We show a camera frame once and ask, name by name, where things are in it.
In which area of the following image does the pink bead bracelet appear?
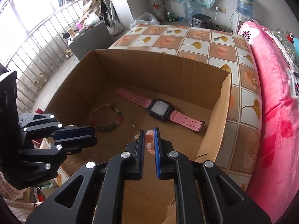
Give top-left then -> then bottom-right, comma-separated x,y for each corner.
145,129 -> 155,155

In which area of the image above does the blue water jug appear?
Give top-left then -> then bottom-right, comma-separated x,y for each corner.
236,0 -> 254,19

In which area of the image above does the multicolour bead bracelet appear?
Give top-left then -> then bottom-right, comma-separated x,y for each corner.
90,103 -> 124,132

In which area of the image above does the pink strap smartwatch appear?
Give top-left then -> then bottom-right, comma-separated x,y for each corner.
116,88 -> 205,133

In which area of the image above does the dark grey cabinet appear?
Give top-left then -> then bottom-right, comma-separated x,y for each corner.
68,21 -> 113,60

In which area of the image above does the pink floral blanket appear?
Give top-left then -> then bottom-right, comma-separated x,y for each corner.
238,22 -> 298,223

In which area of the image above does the white water dispenser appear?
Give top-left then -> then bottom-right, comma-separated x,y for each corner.
232,11 -> 251,34

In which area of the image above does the metal window railing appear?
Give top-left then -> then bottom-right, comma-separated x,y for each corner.
3,0 -> 83,114

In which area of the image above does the small metal earring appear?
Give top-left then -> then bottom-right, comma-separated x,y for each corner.
127,119 -> 136,129

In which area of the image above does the black rice cooker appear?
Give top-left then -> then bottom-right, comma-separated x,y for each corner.
192,14 -> 212,29

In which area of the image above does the patterned tablecloth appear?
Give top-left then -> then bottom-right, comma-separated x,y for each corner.
111,24 -> 262,190

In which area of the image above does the brown cardboard box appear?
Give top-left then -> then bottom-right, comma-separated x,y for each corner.
44,49 -> 233,224

